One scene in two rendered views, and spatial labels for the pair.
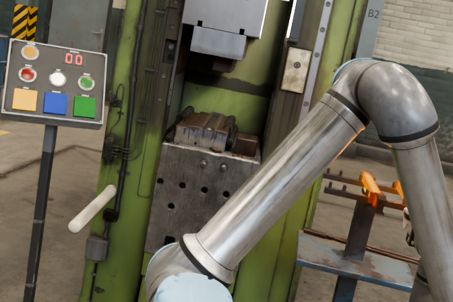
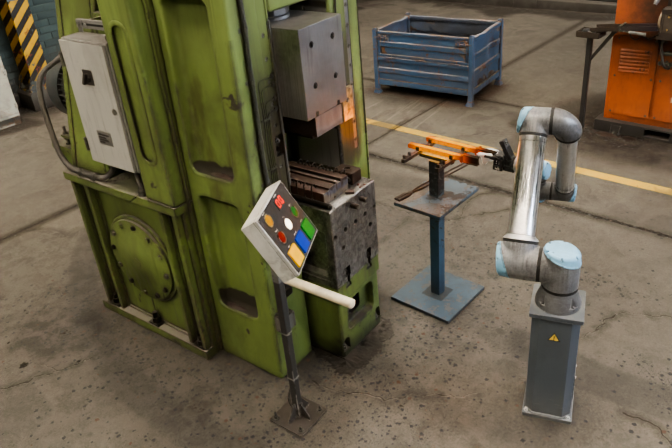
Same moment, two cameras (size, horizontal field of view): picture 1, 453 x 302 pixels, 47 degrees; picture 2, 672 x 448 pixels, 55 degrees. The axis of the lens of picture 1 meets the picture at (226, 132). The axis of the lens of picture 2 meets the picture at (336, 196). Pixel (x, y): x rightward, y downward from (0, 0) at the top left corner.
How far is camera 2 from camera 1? 2.54 m
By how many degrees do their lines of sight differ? 53
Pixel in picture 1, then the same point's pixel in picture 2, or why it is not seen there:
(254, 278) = not seen: hidden behind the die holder
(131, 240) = (296, 295)
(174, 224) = (347, 256)
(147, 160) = not seen: hidden behind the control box
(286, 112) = (347, 135)
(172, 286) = (558, 254)
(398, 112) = (577, 131)
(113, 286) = (296, 335)
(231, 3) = (329, 86)
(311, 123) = (536, 152)
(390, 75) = (567, 117)
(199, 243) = (526, 235)
